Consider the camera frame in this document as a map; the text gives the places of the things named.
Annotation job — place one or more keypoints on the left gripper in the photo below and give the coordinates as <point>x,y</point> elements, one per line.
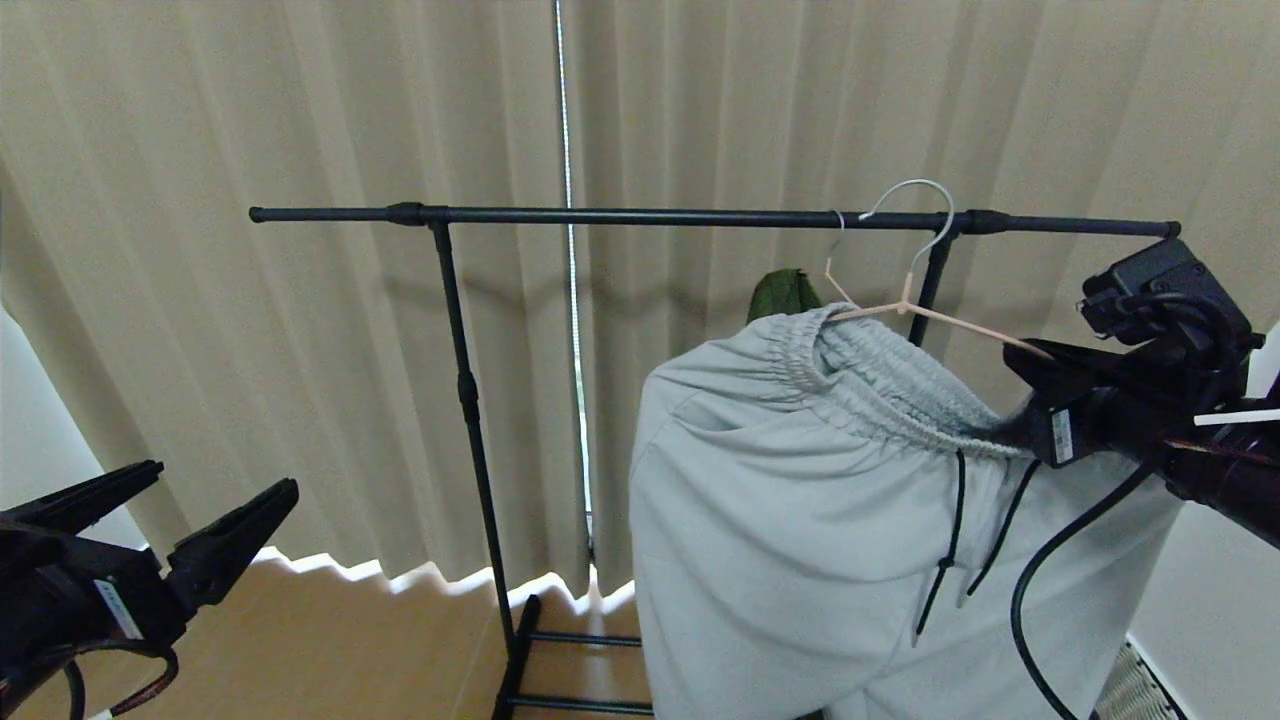
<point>70,600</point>

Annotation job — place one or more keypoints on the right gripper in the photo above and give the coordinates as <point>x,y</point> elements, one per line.
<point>1120,420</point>

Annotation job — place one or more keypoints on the pale blue shirt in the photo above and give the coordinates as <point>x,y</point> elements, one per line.
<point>800,500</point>

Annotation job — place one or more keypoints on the green garment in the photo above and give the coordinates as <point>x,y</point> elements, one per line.
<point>785,295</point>

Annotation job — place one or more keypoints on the white laundry basket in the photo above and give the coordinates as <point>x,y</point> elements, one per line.
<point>1135,690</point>

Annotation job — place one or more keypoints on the black clothes rack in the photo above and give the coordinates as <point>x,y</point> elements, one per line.
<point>470,400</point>

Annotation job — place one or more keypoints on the white curtain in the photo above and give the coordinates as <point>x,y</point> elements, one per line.
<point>250,120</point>

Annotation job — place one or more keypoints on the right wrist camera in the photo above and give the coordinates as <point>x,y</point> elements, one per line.
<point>1150,275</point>

